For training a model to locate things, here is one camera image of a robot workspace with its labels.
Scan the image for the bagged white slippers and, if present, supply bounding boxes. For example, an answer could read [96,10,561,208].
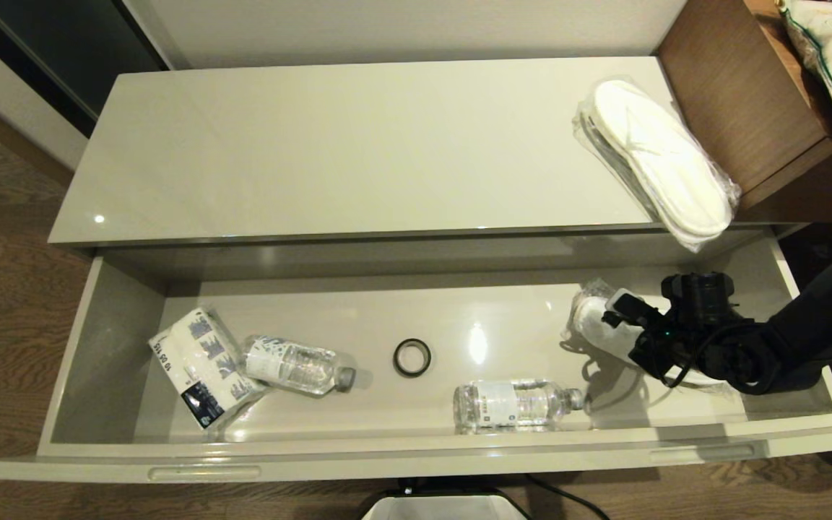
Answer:
[573,76,742,254]
[564,278,733,394]

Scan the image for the clear water bottle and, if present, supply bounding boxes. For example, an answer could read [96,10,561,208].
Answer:
[241,337,356,397]
[454,378,586,436]

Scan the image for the beige long drawer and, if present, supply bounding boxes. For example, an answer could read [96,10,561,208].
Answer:
[0,227,832,483]

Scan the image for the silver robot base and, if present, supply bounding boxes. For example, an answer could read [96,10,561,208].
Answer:
[362,478,529,520]

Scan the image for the brown wooden desk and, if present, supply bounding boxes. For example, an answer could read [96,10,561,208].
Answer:
[658,0,832,225]

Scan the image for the beige glossy cabinet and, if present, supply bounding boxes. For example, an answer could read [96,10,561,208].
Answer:
[46,54,807,250]

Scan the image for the white blue tissue pack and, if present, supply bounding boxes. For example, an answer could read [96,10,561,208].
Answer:
[147,308,269,430]

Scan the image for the black glass panel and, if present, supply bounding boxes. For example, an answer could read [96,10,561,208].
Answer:
[0,0,168,138]

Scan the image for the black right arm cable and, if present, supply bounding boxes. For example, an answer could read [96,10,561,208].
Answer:
[662,321,771,391]

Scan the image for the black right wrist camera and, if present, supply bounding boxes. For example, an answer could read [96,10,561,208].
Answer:
[602,289,661,334]

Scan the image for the black base cable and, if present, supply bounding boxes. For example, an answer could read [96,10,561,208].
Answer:
[528,473,612,520]

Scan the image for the black tape ring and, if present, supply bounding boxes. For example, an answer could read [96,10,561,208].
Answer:
[392,338,432,378]

